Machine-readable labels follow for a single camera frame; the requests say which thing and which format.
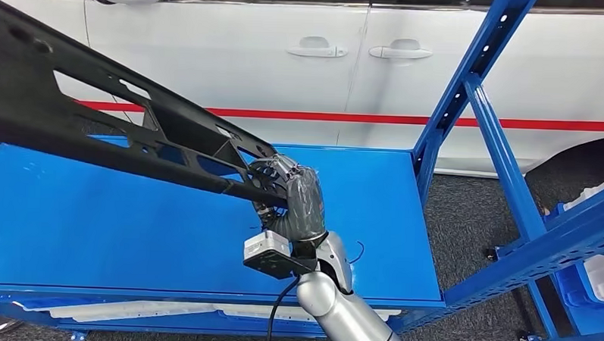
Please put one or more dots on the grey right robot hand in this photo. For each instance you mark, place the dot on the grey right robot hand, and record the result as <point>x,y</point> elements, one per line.
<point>306,204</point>

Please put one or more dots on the black perforated plastic panel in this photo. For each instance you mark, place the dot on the black perforated plastic panel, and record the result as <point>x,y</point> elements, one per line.
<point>32,120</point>

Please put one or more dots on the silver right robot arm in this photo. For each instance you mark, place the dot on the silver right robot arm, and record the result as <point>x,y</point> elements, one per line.
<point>342,311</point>

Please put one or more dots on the blue metal shelf rack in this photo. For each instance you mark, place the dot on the blue metal shelf rack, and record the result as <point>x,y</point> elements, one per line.
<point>577,339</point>
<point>129,233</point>

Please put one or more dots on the red barrier belt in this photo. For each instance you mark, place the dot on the red barrier belt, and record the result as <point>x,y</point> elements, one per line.
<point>334,116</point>

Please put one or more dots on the white car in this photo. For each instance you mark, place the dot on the white car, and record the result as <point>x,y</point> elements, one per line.
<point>235,61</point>

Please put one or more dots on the blue plastic bin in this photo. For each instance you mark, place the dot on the blue plastic bin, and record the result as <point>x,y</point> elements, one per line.
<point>571,289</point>

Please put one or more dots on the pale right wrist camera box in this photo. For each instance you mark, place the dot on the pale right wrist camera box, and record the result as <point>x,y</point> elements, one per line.
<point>266,246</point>

